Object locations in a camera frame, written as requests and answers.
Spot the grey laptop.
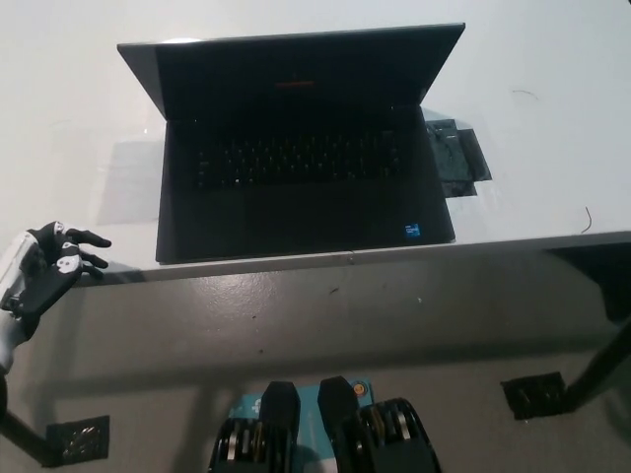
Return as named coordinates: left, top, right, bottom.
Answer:
left=116, top=22, right=467, bottom=265

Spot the robot left black body block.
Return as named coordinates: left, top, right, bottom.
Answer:
left=209, top=379, right=302, bottom=473

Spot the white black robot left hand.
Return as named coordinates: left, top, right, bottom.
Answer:
left=0, top=221, right=112, bottom=341

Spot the robot right black body block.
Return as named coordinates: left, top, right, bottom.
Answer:
left=317, top=375, right=443, bottom=473

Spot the robot black body block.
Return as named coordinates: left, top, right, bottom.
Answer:
left=317, top=375, right=443, bottom=473
left=209, top=379, right=302, bottom=473

